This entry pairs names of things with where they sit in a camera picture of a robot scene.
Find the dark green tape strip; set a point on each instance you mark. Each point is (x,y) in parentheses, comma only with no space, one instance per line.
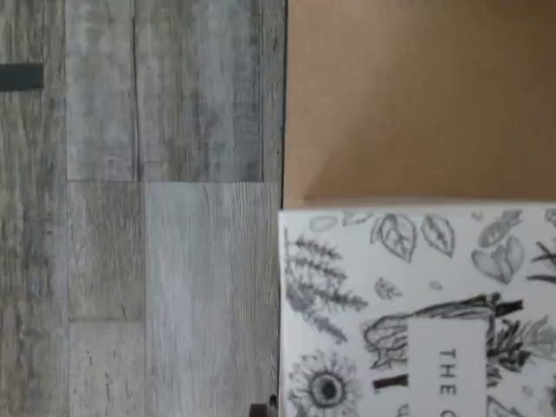
(21,77)

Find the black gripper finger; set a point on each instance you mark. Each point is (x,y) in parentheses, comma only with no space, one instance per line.
(265,408)

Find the black metal shelf rack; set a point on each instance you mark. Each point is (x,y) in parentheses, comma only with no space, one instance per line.
(284,130)

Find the white box yellow strip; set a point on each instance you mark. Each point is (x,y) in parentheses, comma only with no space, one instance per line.
(391,269)

